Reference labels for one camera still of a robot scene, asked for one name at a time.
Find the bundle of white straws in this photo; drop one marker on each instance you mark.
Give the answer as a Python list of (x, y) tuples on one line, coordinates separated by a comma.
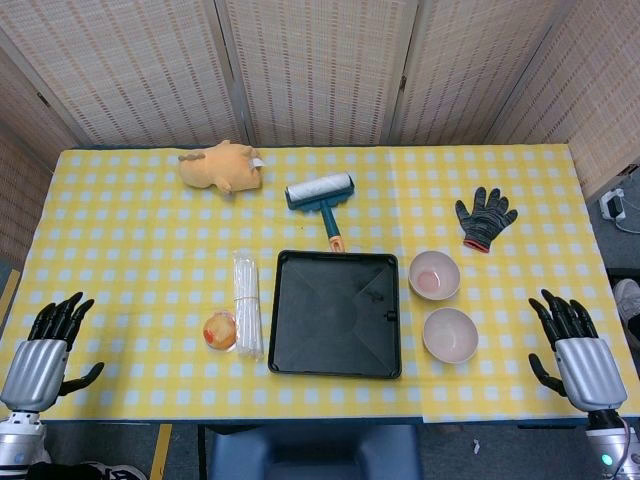
[(247, 305)]

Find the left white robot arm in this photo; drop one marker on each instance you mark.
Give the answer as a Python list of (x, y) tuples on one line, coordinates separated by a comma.
[(17, 440)]

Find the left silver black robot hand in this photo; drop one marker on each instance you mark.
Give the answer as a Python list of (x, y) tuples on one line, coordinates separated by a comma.
[(35, 370)]

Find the black white sneaker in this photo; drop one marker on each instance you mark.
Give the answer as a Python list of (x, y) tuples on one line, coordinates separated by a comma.
[(110, 472)]

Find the orange plush toy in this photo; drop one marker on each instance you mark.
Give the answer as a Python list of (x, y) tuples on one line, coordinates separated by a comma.
[(220, 167)]

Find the teal lint roller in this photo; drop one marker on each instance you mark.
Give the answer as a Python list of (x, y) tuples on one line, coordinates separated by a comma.
[(322, 197)]

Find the pale pink bowl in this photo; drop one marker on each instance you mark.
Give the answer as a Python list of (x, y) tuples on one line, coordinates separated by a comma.
[(434, 275), (450, 334)]

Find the black square plastic tray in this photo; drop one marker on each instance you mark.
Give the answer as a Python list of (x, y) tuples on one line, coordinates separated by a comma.
[(335, 320)]

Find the yellow white checked tablecloth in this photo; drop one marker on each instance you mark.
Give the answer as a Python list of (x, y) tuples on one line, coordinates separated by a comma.
[(150, 260)]

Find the black knitted work glove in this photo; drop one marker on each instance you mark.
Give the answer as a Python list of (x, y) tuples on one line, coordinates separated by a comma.
[(484, 216)]

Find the grey white shoe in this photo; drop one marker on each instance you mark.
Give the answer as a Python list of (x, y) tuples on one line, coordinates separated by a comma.
[(628, 305)]

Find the woven bamboo screen panel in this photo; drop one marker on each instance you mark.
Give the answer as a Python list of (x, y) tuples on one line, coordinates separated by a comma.
[(320, 70), (17, 175), (130, 70), (600, 100), (475, 70)]

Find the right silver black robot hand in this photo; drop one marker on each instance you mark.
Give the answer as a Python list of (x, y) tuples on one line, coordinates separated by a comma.
[(590, 370)]

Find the white power adapter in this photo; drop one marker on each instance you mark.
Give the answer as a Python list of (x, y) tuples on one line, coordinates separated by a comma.
[(614, 205)]

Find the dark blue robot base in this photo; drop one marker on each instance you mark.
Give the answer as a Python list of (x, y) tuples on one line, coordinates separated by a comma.
[(315, 452)]

